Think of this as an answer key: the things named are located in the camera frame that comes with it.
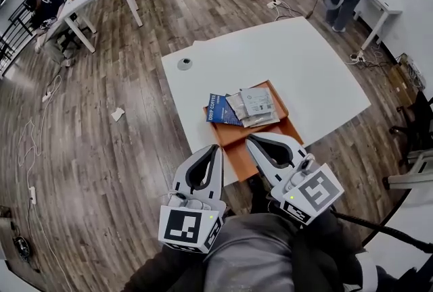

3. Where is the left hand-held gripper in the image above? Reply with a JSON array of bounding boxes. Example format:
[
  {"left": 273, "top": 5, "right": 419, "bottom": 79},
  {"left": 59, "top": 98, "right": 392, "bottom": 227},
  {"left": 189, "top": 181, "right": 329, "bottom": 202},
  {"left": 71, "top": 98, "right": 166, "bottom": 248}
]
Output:
[{"left": 158, "top": 144, "right": 227, "bottom": 255}]

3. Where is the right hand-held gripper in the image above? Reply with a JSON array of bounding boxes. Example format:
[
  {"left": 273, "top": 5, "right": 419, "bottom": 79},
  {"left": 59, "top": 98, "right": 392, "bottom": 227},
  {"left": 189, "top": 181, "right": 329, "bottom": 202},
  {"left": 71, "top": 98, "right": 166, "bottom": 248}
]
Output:
[{"left": 245, "top": 132, "right": 346, "bottom": 227}]

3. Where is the white paper packet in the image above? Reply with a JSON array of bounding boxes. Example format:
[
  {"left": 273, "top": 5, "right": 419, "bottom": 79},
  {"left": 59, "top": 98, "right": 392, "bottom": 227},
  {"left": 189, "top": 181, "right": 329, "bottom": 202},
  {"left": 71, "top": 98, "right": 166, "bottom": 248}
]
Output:
[{"left": 240, "top": 87, "right": 277, "bottom": 116}]

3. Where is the translucent beige packet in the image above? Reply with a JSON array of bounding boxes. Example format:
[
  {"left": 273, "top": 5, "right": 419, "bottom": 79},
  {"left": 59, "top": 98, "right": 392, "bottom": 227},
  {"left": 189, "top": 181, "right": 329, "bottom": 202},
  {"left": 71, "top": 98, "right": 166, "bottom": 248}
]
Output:
[{"left": 225, "top": 93, "right": 252, "bottom": 121}]

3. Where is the blue packet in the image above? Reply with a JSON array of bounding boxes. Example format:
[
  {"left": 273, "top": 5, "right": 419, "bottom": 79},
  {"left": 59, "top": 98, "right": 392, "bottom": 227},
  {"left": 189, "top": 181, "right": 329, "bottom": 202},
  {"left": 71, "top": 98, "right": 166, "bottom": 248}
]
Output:
[{"left": 206, "top": 92, "right": 245, "bottom": 128}]

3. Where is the person's left forearm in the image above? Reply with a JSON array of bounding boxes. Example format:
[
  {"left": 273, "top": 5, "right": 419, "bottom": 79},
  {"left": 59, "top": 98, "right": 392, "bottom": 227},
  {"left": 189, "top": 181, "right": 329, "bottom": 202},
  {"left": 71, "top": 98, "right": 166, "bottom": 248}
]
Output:
[{"left": 120, "top": 245, "right": 211, "bottom": 292}]

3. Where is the person's right forearm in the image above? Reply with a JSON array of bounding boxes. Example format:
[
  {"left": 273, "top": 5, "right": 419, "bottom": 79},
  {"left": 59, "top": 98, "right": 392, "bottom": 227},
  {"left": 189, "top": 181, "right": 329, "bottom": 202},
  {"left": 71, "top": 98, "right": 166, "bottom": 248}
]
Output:
[{"left": 297, "top": 205, "right": 382, "bottom": 292}]

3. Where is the person's right leg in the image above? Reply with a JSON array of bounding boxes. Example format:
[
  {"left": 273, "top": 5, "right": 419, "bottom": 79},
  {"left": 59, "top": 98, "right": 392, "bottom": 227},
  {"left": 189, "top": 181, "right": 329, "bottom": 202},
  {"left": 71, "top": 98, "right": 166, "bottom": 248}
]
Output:
[{"left": 248, "top": 176, "right": 275, "bottom": 216}]

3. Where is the person's grey shirt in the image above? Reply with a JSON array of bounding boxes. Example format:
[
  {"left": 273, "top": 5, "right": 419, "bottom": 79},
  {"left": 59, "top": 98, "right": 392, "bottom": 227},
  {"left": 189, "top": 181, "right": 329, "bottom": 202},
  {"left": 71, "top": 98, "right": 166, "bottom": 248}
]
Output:
[{"left": 202, "top": 212, "right": 302, "bottom": 292}]

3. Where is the large white table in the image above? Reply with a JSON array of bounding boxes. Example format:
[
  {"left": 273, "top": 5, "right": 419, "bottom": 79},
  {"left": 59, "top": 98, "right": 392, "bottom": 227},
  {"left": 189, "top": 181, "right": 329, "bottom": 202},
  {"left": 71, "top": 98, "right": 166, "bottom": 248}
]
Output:
[{"left": 160, "top": 16, "right": 373, "bottom": 189}]

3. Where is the crumpled white paper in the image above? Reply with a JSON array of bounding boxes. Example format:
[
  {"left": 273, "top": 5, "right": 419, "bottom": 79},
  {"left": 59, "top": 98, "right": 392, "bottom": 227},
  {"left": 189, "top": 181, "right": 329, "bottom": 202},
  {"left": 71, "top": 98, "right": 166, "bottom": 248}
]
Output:
[{"left": 110, "top": 107, "right": 126, "bottom": 123}]

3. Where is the white equipment stand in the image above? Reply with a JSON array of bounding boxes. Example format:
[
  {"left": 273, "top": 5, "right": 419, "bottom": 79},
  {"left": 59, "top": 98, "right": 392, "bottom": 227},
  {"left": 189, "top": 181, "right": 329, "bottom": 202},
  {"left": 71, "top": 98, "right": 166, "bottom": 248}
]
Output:
[{"left": 381, "top": 147, "right": 433, "bottom": 191}]

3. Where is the black office chair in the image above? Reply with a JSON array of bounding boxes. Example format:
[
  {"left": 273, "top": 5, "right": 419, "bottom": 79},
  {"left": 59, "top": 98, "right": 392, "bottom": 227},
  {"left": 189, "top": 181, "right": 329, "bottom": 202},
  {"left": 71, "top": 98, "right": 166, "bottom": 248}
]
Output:
[
  {"left": 57, "top": 13, "right": 89, "bottom": 55},
  {"left": 388, "top": 90, "right": 433, "bottom": 167}
]

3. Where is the cardboard box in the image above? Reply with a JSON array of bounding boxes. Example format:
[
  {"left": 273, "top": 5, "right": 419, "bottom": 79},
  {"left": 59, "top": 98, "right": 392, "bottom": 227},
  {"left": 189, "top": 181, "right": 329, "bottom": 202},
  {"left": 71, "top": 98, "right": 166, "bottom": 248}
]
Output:
[{"left": 386, "top": 53, "right": 428, "bottom": 106}]

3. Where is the black round floor device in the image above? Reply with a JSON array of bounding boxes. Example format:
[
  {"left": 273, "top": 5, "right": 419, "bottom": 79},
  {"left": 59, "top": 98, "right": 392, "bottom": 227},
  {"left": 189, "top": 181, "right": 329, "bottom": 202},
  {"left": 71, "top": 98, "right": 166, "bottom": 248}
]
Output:
[{"left": 12, "top": 235, "right": 32, "bottom": 258}]

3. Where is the black metal railing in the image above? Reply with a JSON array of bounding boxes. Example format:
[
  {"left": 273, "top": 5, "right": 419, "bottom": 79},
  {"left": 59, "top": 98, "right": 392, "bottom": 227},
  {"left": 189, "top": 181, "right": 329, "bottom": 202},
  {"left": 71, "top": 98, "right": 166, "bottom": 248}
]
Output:
[{"left": 0, "top": 0, "right": 106, "bottom": 76}]

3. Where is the grey cable grommet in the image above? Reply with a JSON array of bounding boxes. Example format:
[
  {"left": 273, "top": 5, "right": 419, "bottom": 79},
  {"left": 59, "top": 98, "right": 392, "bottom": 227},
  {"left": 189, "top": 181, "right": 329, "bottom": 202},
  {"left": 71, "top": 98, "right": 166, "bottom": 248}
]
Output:
[{"left": 177, "top": 57, "right": 194, "bottom": 72}]

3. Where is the black braided cable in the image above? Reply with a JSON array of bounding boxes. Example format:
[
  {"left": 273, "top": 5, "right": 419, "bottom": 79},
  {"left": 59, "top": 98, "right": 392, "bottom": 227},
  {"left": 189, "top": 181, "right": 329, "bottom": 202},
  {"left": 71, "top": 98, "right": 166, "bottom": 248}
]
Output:
[{"left": 329, "top": 208, "right": 433, "bottom": 255}]

